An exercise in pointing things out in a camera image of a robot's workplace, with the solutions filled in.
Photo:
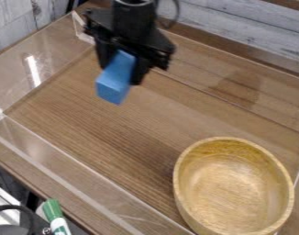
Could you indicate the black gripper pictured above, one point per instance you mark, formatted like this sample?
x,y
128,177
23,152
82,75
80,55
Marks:
x,y
127,27

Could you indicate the blue rectangular block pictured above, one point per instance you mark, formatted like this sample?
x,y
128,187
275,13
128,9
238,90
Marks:
x,y
112,82

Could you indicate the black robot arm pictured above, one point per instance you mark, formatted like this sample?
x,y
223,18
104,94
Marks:
x,y
169,14

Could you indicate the brown wooden bowl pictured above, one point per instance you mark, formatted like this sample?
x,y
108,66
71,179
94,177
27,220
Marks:
x,y
233,189

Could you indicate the green and white marker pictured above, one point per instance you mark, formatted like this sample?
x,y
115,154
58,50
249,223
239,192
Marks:
x,y
55,216

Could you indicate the clear acrylic tray wall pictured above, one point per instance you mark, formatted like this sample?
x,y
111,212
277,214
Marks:
x,y
95,203

